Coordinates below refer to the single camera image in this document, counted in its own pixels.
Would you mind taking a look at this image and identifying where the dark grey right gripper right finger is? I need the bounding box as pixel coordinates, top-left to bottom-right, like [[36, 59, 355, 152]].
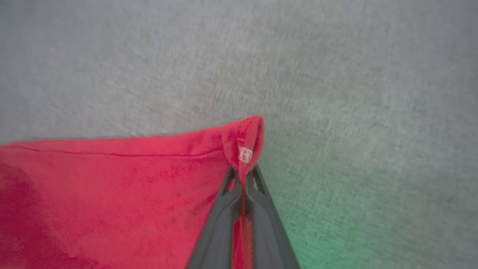
[[245, 164, 300, 269]]

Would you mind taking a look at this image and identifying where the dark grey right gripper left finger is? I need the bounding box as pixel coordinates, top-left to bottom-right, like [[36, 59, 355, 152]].
[[186, 166, 244, 269]]

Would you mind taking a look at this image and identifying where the red garment with white trim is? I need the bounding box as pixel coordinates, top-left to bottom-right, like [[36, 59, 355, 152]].
[[0, 116, 265, 269]]

